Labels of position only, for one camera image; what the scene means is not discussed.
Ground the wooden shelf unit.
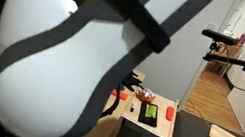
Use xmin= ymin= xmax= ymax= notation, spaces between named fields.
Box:
xmin=204 ymin=27 xmax=245 ymax=82

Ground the thin black cable loop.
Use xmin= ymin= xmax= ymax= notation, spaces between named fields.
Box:
xmin=100 ymin=81 xmax=124 ymax=121

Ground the green packet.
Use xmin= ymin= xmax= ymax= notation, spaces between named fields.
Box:
xmin=143 ymin=103 xmax=159 ymax=120

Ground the black camera bar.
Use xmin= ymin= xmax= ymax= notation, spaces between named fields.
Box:
xmin=200 ymin=27 xmax=240 ymax=48

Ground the red flat plastic piece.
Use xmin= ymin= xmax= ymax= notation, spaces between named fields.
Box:
xmin=110 ymin=88 xmax=130 ymax=102

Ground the red rounded case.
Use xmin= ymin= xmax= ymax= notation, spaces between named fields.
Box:
xmin=164 ymin=105 xmax=177 ymax=123

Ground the black camera boom mount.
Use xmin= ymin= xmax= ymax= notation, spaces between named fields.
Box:
xmin=197 ymin=49 xmax=245 ymax=98

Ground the black glove pair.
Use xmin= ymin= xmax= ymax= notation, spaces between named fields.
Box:
xmin=120 ymin=68 xmax=145 ymax=95

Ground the white tube with dark cap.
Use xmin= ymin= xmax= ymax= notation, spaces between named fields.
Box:
xmin=129 ymin=101 xmax=139 ymax=113

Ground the orange floor cable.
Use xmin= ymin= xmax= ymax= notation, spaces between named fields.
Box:
xmin=181 ymin=99 xmax=216 ymax=129

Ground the brown and white plush dog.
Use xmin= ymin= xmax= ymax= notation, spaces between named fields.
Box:
xmin=136 ymin=87 xmax=157 ymax=104

